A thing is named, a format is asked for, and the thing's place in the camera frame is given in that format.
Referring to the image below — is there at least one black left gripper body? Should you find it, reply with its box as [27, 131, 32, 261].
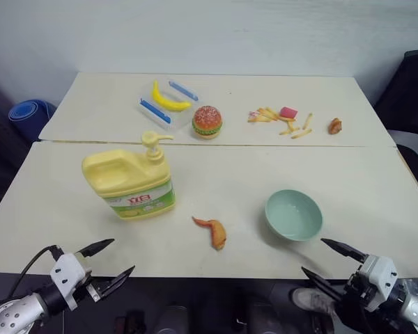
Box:
[72, 250, 104, 305]

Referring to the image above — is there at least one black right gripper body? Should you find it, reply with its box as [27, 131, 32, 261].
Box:
[336, 261, 369, 315]

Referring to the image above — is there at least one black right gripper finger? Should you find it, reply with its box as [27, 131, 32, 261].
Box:
[300, 266, 346, 304]
[320, 237, 366, 264]

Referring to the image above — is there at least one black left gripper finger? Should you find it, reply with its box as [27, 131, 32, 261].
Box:
[97, 265, 137, 301]
[78, 238, 116, 259]

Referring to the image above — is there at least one light green bowl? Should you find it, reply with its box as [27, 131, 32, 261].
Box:
[264, 189, 325, 242]

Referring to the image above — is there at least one yellow detergent pump bottle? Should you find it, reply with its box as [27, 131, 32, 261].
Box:
[81, 130, 177, 223]

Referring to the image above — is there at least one grey white shoe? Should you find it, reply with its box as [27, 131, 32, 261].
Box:
[291, 286, 336, 315]

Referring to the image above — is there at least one toy fried chicken wing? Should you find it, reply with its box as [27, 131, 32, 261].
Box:
[191, 215, 228, 251]

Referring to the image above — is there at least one toy fried chicken nugget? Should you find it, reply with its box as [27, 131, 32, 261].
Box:
[327, 117, 344, 136]

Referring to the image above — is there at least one clear container with blue clips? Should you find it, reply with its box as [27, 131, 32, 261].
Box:
[136, 78, 199, 132]

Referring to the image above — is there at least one blue rolled foam mat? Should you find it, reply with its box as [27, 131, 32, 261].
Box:
[7, 100, 59, 132]

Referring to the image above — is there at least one yellow toy banana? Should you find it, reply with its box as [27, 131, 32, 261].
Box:
[150, 79, 192, 113]

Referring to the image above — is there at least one toy hamburger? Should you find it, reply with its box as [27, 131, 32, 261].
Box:
[191, 105, 224, 141]

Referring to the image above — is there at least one black office chair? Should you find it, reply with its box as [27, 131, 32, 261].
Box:
[371, 49, 418, 132]

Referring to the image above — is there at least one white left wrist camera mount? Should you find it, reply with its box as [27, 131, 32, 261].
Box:
[49, 253, 93, 312]

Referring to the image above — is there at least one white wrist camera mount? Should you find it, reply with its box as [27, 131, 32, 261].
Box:
[356, 254, 400, 312]
[49, 253, 93, 312]

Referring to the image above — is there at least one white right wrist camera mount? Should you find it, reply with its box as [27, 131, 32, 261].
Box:
[356, 254, 400, 312]

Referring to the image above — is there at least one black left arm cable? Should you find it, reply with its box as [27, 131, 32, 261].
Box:
[5, 244, 64, 304]

